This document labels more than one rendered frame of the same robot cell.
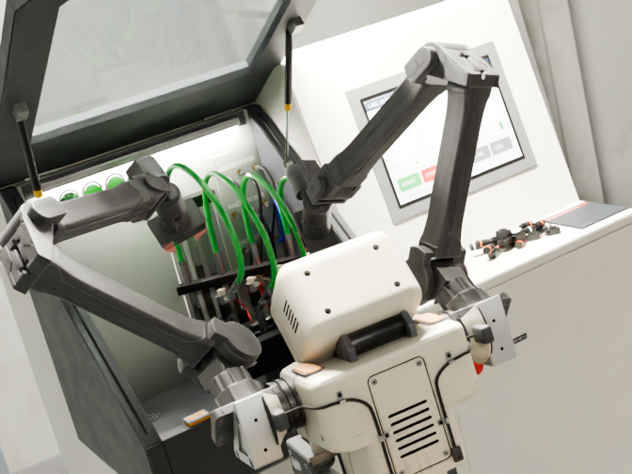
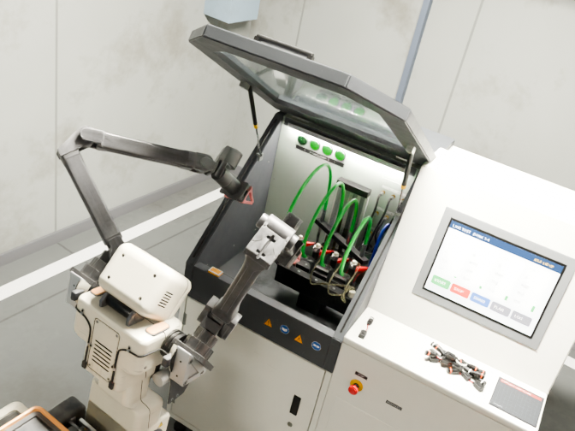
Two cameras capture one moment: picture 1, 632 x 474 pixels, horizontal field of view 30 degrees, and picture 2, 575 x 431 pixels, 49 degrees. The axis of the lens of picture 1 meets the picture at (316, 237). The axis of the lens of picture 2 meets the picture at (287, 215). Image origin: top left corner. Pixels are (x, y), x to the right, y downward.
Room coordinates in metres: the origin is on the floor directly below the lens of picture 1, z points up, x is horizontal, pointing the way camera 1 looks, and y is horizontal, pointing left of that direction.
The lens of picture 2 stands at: (1.14, -1.34, 2.45)
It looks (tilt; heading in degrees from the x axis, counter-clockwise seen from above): 30 degrees down; 49
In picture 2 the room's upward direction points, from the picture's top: 12 degrees clockwise
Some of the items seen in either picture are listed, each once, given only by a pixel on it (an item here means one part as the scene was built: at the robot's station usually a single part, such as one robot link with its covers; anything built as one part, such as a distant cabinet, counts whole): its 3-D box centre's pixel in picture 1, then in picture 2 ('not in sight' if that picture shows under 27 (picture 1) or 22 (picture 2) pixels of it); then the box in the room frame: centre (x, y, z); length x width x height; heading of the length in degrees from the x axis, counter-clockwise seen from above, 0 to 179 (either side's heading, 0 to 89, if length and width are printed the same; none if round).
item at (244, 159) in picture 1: (250, 208); (385, 216); (2.95, 0.15, 1.20); 0.13 x 0.03 x 0.31; 116
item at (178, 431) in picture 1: (294, 412); (259, 313); (2.39, 0.14, 0.87); 0.62 x 0.04 x 0.16; 116
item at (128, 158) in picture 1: (141, 153); (346, 146); (2.84, 0.36, 1.43); 0.54 x 0.03 x 0.02; 116
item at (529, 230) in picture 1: (513, 234); (457, 363); (2.80, -0.48, 1.01); 0.23 x 0.11 x 0.06; 116
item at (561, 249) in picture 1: (506, 255); (443, 367); (2.78, -0.45, 0.96); 0.70 x 0.22 x 0.03; 116
